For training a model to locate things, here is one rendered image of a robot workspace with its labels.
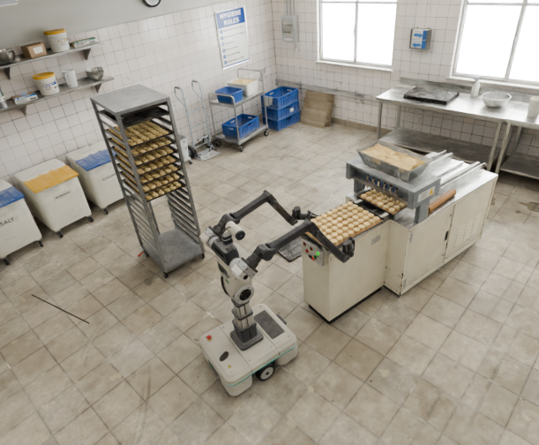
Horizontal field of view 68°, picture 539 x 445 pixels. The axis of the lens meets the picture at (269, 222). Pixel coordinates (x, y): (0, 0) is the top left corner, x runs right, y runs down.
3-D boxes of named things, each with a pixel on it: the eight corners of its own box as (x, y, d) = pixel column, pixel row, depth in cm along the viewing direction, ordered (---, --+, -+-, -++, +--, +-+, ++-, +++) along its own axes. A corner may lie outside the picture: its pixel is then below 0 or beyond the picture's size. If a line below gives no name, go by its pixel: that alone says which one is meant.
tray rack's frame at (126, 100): (207, 257, 442) (171, 95, 341) (166, 279, 418) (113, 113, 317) (180, 232, 485) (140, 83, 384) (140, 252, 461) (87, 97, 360)
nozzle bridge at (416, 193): (370, 183, 386) (371, 150, 367) (435, 213, 336) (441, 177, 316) (345, 195, 372) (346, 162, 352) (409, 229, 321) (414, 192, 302)
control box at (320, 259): (305, 250, 333) (304, 237, 325) (325, 265, 316) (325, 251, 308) (302, 252, 331) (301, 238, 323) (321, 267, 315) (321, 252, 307)
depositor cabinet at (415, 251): (422, 216, 475) (432, 152, 427) (479, 245, 425) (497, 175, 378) (343, 264, 419) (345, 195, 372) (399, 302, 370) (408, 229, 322)
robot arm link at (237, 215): (267, 184, 302) (276, 191, 296) (270, 198, 312) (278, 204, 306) (219, 217, 286) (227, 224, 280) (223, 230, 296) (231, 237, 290)
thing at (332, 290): (357, 273, 407) (361, 197, 356) (384, 291, 383) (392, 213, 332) (303, 306, 376) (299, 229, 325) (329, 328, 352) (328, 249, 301)
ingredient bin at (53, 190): (58, 242, 499) (32, 188, 455) (38, 225, 536) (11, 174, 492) (98, 222, 530) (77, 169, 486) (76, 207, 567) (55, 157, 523)
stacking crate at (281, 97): (281, 96, 761) (280, 86, 750) (298, 99, 739) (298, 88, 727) (261, 106, 726) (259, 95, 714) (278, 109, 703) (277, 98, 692)
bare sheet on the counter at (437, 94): (403, 94, 555) (404, 94, 555) (416, 86, 579) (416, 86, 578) (447, 101, 520) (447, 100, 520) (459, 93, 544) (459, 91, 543)
